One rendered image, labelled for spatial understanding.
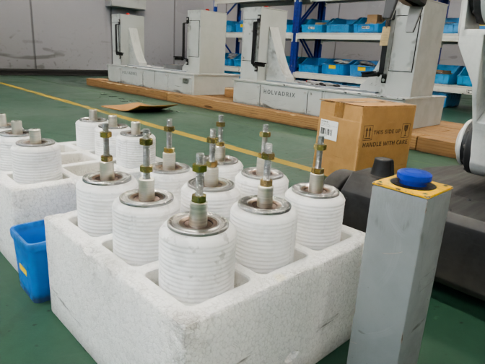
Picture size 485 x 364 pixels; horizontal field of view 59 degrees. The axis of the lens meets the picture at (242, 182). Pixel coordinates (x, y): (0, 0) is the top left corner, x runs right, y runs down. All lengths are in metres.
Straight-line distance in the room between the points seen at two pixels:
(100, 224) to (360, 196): 0.55
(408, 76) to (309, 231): 2.11
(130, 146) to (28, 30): 6.06
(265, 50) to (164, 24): 4.75
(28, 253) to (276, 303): 0.46
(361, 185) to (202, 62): 3.12
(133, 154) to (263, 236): 0.56
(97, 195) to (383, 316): 0.44
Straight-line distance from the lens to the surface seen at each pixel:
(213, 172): 0.68
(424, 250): 0.56
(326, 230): 0.68
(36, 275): 0.86
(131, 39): 5.14
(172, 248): 0.51
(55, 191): 0.96
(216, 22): 4.08
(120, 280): 0.57
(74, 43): 7.30
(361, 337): 0.63
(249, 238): 0.58
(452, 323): 0.92
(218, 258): 0.51
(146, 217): 0.58
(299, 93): 3.06
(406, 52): 2.72
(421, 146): 2.53
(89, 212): 0.70
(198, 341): 0.50
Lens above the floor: 0.45
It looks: 16 degrees down
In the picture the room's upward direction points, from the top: 3 degrees clockwise
